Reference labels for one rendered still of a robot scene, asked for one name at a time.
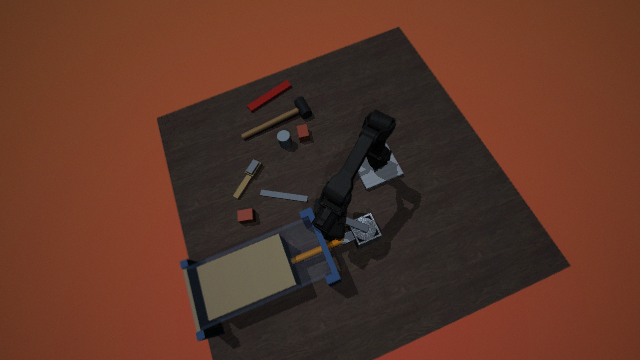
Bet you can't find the black mallet with wooden handle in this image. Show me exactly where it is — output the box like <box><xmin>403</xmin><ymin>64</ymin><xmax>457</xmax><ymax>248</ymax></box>
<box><xmin>241</xmin><ymin>97</ymin><xmax>312</xmax><ymax>140</ymax></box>

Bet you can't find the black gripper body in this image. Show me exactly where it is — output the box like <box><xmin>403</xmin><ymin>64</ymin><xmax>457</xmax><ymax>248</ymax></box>
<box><xmin>325</xmin><ymin>210</ymin><xmax>347</xmax><ymax>239</ymax></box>

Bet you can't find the grey cylinder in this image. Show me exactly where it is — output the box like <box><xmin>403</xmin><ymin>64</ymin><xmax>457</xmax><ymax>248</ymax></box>
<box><xmin>277</xmin><ymin>130</ymin><xmax>292</xmax><ymax>149</ymax></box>

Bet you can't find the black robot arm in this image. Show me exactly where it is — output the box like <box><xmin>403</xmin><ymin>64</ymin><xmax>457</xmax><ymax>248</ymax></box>
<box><xmin>311</xmin><ymin>110</ymin><xmax>396</xmax><ymax>234</ymax></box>

